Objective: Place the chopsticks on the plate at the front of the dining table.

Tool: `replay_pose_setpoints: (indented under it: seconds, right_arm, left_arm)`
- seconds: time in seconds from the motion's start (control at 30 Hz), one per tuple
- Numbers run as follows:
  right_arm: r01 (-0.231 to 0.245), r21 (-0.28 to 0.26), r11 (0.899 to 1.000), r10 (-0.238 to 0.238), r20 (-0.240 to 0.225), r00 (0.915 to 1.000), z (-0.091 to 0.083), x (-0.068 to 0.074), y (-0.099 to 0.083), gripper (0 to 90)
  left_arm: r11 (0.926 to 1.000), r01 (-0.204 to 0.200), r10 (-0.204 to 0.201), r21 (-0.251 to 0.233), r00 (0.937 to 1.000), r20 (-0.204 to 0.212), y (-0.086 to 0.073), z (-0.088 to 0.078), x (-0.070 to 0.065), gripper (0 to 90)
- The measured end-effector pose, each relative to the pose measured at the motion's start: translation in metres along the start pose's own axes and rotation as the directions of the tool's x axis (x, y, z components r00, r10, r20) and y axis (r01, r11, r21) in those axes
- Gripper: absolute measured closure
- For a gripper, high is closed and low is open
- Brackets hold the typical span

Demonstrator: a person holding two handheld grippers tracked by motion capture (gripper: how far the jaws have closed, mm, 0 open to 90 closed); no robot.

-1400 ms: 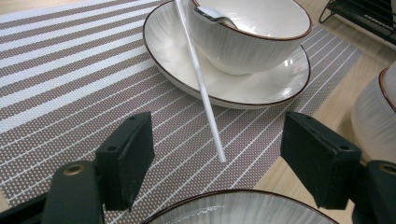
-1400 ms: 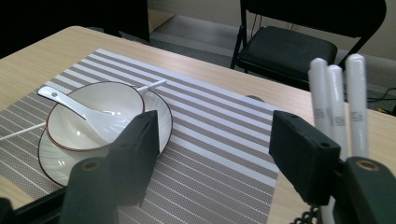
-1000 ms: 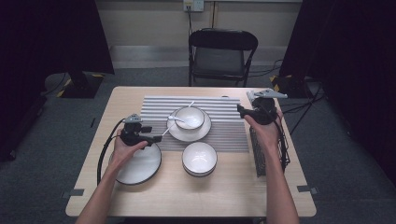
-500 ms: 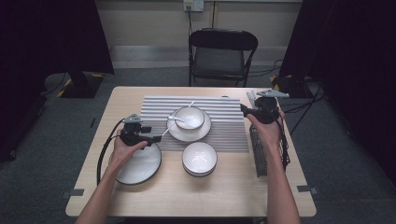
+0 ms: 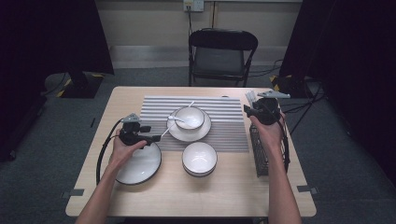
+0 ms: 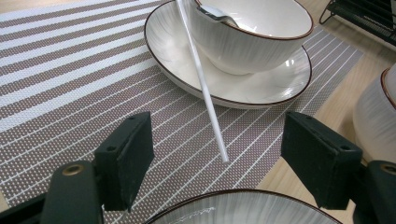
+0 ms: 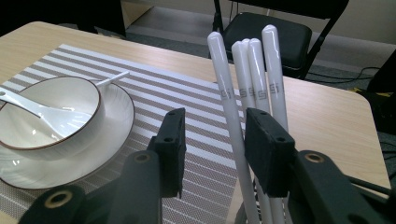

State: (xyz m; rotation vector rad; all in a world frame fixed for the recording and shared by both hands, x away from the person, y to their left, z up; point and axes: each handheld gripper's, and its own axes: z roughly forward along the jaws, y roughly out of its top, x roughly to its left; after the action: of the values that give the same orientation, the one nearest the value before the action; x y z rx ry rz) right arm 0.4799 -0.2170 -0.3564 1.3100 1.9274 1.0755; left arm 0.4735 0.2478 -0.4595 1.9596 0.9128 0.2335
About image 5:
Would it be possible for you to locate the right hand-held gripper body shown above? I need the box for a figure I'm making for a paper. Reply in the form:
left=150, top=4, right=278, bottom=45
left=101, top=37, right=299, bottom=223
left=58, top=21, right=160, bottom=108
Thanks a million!
left=253, top=90, right=291, bottom=126

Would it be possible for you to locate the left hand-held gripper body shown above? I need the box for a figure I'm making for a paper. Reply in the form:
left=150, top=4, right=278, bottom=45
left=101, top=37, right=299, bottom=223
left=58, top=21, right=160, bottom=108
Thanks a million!
left=120, top=112, right=148, bottom=147

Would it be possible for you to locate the white ceramic spoon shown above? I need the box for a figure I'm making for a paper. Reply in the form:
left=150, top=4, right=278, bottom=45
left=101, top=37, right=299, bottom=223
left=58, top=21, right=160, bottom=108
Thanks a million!
left=167, top=115, right=190, bottom=124

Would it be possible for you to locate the white plate black rim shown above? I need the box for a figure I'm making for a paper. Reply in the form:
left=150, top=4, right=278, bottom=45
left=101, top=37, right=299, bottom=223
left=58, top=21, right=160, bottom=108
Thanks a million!
left=165, top=106, right=213, bottom=143
left=115, top=141, right=163, bottom=186

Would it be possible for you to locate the white bowl black rim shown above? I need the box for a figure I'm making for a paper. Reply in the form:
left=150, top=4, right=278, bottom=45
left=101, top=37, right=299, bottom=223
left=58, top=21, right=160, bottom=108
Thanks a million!
left=181, top=141, right=219, bottom=175
left=183, top=167, right=217, bottom=177
left=173, top=105, right=206, bottom=131

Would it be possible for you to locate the person's left hand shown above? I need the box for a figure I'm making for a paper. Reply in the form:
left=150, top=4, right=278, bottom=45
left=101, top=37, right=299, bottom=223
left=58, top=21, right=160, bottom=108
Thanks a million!
left=109, top=130, right=148, bottom=171

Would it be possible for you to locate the person's right hand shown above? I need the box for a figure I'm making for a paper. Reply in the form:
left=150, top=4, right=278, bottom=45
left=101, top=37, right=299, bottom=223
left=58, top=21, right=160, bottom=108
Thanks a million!
left=248, top=112, right=286, bottom=153

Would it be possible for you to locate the grey striped placemat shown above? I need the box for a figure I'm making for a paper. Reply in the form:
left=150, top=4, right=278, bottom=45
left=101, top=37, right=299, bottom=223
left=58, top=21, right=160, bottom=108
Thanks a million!
left=135, top=95, right=250, bottom=152

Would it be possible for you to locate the black stand base yellow tape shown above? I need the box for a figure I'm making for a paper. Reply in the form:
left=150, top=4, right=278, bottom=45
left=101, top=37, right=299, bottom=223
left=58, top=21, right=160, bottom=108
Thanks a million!
left=56, top=72, right=106, bottom=100
left=270, top=74, right=312, bottom=100

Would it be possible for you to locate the black folding chair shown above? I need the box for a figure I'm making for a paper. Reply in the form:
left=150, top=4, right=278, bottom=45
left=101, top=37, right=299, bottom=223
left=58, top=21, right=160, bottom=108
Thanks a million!
left=188, top=27, right=260, bottom=88

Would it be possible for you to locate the grey tape strip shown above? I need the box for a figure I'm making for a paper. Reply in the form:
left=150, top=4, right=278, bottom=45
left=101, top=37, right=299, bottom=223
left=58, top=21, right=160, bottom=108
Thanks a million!
left=296, top=185, right=319, bottom=195
left=61, top=188, right=86, bottom=200

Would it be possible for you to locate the black curtain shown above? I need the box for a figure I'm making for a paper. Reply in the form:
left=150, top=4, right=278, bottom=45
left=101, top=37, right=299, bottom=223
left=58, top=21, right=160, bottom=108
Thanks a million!
left=278, top=0, right=396, bottom=188
left=0, top=0, right=115, bottom=162

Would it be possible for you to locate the left hand-held gripper cable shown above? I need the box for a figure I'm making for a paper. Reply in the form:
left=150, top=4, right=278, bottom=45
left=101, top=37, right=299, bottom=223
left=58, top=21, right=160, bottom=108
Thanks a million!
left=95, top=119, right=124, bottom=185

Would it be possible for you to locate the black floor cable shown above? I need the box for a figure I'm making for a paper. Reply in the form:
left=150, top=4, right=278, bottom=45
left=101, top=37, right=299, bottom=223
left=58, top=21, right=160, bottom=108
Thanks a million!
left=279, top=78, right=326, bottom=136
left=248, top=59, right=284, bottom=78

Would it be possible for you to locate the black power cable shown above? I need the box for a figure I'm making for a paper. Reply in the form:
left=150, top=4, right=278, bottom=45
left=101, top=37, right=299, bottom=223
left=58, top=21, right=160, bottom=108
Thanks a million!
left=186, top=4, right=194, bottom=35

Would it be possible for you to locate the white wall socket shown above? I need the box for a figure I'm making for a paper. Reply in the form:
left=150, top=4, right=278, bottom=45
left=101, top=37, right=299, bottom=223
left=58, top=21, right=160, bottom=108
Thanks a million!
left=182, top=0, right=205, bottom=13

